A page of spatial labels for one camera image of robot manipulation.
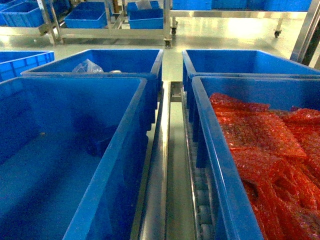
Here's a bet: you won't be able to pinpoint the blue bin with plastic bag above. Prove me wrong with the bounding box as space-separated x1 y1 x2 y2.
21 49 164 104

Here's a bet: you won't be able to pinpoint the blue bin behind red bags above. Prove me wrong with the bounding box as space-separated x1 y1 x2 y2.
182 49 320 92

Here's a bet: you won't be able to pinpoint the steel flow rack shelf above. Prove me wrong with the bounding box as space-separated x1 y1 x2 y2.
130 81 214 240

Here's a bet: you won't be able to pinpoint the empty blue bin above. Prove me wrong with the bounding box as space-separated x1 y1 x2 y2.
0 76 151 240

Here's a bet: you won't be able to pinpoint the blue bin with red bags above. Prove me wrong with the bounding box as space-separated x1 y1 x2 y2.
191 76 320 240

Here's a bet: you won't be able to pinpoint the clear plastic bag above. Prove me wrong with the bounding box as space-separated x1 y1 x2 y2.
72 59 104 73

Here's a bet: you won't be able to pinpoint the red bubble wrap bags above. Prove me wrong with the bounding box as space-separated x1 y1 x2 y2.
209 93 320 240

